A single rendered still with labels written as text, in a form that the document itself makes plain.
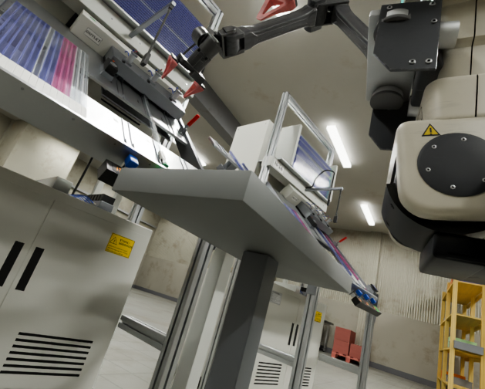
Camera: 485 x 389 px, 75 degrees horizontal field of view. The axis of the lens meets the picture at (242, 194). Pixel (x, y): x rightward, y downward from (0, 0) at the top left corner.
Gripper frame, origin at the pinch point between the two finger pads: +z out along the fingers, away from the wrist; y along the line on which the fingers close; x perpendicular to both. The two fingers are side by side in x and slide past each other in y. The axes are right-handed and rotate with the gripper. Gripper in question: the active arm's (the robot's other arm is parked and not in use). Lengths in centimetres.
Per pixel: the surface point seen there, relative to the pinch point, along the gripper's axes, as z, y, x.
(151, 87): 9.6, 0.0, -17.6
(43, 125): 17.8, 27.4, 37.3
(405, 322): 76, -823, -132
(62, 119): 14.3, 25.4, 37.1
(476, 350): -9, -605, 11
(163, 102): 11.0, -7.4, -17.8
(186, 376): 56, -44, 64
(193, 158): 13.8, -20.2, 8.4
